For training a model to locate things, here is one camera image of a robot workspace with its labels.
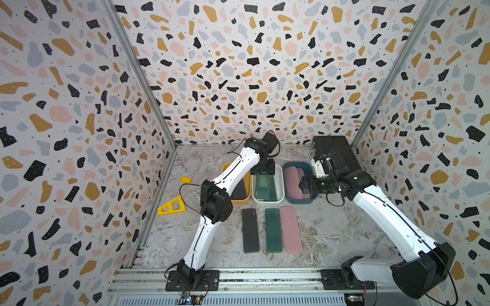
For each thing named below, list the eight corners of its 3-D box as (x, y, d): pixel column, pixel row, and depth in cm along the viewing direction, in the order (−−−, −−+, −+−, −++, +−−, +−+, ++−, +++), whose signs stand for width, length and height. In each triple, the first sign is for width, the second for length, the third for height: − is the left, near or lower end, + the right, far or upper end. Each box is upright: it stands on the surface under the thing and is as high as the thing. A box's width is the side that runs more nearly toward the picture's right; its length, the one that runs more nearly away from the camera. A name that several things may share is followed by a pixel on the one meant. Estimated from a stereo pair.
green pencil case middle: (266, 252, 83) (266, 251, 81) (265, 210, 96) (265, 208, 94) (282, 252, 83) (283, 251, 81) (279, 210, 96) (279, 208, 94)
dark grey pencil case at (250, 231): (243, 254, 82) (243, 252, 80) (241, 211, 95) (241, 209, 93) (259, 252, 83) (259, 250, 81) (255, 210, 96) (255, 207, 94)
